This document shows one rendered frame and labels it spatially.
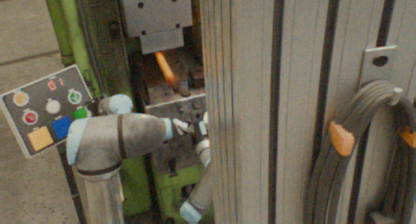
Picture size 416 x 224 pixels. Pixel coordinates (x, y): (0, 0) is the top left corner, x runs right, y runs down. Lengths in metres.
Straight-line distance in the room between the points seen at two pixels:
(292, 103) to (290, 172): 0.09
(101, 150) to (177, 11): 0.99
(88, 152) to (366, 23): 0.78
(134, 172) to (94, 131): 1.47
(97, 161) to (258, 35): 0.75
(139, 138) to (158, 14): 0.93
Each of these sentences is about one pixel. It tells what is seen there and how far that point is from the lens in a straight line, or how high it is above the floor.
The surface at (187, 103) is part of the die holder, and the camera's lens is 2.04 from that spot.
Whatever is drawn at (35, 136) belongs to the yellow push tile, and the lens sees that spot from 1.80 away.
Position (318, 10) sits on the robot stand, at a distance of 0.38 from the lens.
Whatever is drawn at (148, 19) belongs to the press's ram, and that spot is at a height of 1.34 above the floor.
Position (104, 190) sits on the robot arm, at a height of 1.28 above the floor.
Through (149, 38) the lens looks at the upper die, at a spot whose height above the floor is 1.24.
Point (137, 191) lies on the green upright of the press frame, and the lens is 2.61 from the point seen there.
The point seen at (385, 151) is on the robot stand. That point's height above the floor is 1.73.
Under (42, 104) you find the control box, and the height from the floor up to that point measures 1.11.
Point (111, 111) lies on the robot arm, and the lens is 1.44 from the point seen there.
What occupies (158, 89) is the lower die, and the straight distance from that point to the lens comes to 2.03.
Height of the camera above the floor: 2.04
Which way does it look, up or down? 32 degrees down
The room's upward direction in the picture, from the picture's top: 7 degrees counter-clockwise
